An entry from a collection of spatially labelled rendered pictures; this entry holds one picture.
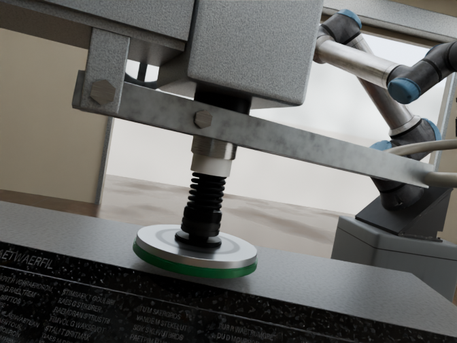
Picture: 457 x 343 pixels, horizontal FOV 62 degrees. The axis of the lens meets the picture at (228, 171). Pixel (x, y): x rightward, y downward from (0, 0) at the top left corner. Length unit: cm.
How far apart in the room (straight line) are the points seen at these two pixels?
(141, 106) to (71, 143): 507
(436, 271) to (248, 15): 148
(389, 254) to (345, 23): 96
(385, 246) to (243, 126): 118
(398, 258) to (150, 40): 141
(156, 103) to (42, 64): 526
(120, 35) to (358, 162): 46
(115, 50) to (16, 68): 537
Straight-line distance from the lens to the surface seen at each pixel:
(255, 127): 63
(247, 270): 63
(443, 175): 86
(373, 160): 77
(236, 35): 57
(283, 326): 62
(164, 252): 60
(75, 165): 563
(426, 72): 131
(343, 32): 176
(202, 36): 56
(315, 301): 66
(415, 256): 178
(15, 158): 587
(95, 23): 55
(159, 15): 56
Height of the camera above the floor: 108
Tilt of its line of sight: 3 degrees down
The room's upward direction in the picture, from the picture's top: 10 degrees clockwise
